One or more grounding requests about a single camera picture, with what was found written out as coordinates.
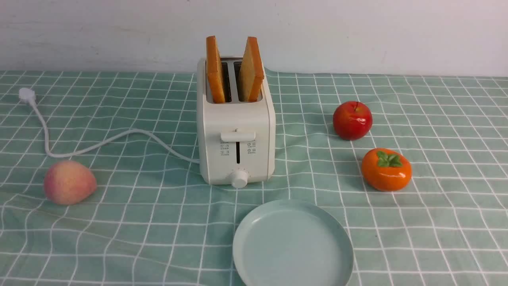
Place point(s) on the toasted bread slice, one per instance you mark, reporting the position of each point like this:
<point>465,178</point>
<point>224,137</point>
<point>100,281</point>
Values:
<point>251,74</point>
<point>214,70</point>

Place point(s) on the white two-slot toaster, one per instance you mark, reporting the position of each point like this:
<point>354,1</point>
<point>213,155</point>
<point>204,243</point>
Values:
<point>236,140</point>

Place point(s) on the red apple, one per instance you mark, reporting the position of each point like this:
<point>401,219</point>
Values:
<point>352,120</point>

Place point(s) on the light green round plate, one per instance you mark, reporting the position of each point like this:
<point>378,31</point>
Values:
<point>292,243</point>

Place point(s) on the green checkered tablecloth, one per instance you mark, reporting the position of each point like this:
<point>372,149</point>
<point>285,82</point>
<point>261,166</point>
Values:
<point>153,221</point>

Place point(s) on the orange persimmon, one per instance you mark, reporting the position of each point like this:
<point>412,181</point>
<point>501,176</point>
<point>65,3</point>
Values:
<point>386,170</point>

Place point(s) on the pink peach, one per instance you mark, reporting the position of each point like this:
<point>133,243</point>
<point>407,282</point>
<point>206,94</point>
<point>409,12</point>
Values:
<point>69,182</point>

